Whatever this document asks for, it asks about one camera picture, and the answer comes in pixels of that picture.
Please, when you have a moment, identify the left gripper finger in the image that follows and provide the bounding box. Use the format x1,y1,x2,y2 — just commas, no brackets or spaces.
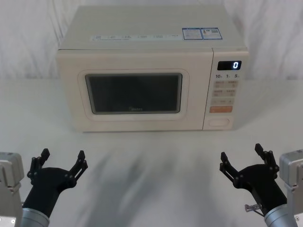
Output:
67,150,89,188
27,148,51,181

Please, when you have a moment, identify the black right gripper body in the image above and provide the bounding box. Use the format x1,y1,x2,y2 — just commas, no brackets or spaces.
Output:
236,164,288,210

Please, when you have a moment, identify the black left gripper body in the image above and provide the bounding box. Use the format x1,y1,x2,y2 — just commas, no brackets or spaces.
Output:
22,166,77,213

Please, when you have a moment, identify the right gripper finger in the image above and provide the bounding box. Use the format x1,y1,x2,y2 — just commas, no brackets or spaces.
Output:
219,151,243,189
254,143,280,176

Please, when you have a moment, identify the white table cloth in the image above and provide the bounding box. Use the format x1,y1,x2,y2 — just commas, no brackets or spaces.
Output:
0,78,303,227

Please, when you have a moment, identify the oven control panel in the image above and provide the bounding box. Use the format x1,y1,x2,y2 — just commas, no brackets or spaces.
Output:
203,48,251,131

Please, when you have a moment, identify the cream oven door with window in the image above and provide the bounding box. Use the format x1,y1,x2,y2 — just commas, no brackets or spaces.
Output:
56,48,215,133

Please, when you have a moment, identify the white curtain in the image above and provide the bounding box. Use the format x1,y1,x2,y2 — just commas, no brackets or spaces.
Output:
0,0,303,81

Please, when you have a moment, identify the cream microwave oven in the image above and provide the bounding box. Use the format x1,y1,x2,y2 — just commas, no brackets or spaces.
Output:
56,5,251,133

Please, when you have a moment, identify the thin cable with silver plug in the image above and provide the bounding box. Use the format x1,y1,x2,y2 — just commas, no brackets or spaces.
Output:
244,204,266,214

